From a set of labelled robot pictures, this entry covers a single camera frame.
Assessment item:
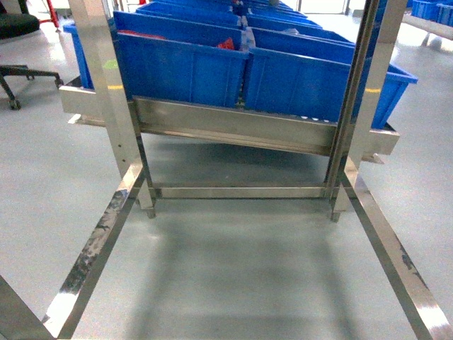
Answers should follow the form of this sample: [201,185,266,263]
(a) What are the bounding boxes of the front right blue bin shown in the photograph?
[243,46,418,123]

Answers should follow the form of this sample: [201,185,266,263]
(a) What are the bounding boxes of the blue bin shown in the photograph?
[113,11,245,51]
[243,46,418,123]
[251,28,355,64]
[411,0,452,27]
[117,32,249,107]
[63,23,94,89]

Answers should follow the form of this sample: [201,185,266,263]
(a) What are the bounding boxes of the front left blue bin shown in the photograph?
[117,32,249,107]

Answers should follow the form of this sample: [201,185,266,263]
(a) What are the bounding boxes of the stainless steel flow rack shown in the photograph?
[1,1,452,339]

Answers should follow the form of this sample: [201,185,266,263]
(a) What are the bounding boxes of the far left side blue bin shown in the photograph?
[63,23,94,89]

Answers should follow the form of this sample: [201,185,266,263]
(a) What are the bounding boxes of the black office chair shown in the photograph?
[1,11,64,111]

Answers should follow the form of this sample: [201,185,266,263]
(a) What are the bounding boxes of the far right side blue bin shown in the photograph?
[411,0,452,27]

